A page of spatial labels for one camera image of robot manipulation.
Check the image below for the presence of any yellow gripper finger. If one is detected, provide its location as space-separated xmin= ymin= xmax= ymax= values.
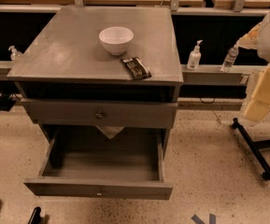
xmin=243 ymin=64 xmax=270 ymax=122

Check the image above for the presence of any grey drawer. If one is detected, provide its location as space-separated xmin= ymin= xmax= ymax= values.
xmin=21 ymin=98 xmax=178 ymax=129
xmin=24 ymin=126 xmax=173 ymax=200

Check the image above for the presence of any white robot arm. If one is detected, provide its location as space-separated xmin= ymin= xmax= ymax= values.
xmin=237 ymin=11 xmax=270 ymax=122

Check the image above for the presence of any white paper under drawer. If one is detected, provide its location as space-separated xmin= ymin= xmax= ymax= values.
xmin=97 ymin=126 xmax=123 ymax=139

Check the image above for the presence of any grey wooden drawer cabinet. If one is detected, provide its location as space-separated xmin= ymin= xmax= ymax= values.
xmin=7 ymin=5 xmax=184 ymax=147

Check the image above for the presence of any grey top drawer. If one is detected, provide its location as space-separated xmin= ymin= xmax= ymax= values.
xmin=21 ymin=98 xmax=178 ymax=129

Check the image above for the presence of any clear plastic water bottle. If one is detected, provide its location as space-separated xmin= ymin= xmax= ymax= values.
xmin=220 ymin=45 xmax=239 ymax=72

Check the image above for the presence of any white pump sanitizer bottle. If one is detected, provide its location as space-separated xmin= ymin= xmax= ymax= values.
xmin=187 ymin=40 xmax=202 ymax=70

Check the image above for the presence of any black snack bar wrapper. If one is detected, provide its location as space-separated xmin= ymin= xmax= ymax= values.
xmin=121 ymin=57 xmax=151 ymax=80

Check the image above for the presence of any white ceramic bowl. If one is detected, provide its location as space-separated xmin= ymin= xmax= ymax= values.
xmin=99 ymin=26 xmax=134 ymax=55

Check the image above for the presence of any small clear pump bottle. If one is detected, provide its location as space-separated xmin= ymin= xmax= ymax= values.
xmin=8 ymin=46 xmax=22 ymax=61

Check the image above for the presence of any black box under shelf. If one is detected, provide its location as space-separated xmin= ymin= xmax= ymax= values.
xmin=0 ymin=93 xmax=16 ymax=112

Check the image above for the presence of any black object on floor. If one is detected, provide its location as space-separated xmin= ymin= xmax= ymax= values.
xmin=28 ymin=206 xmax=41 ymax=224

